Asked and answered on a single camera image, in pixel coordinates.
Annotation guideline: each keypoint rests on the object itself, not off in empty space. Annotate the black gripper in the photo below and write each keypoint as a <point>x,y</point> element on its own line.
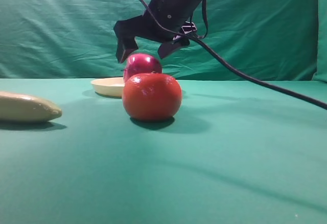
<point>157,24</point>

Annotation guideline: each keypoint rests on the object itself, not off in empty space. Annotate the red apple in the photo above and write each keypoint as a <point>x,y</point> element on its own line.
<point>141,63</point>

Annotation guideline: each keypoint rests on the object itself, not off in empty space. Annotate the pale yellow plate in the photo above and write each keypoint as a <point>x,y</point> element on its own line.
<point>110,87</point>

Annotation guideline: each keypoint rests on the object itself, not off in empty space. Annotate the orange tangerine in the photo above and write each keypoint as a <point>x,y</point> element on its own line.
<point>152,97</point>

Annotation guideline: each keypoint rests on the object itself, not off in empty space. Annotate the green backdrop cloth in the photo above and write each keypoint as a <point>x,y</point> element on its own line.
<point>271,40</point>

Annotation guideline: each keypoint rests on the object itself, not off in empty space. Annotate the green table cloth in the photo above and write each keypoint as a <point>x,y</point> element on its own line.
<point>234,153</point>

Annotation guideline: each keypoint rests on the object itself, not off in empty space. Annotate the yellow plastic banana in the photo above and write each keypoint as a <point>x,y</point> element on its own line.
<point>27,109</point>

